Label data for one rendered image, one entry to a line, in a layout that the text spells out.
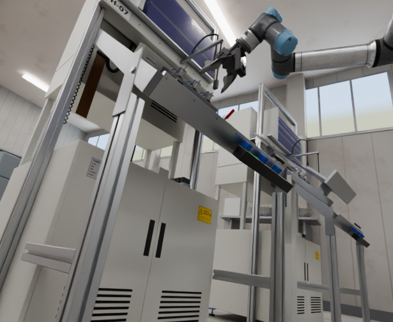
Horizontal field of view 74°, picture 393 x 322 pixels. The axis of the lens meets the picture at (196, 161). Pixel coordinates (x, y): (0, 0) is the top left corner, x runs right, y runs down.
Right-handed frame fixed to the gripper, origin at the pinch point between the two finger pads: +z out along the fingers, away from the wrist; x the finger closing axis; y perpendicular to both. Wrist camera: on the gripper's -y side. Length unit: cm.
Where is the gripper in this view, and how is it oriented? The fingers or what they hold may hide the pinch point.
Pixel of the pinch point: (211, 84)
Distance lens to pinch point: 112.2
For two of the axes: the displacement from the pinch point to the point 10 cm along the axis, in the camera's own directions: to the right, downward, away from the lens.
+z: -7.0, 6.3, 3.3
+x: -6.5, -3.6, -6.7
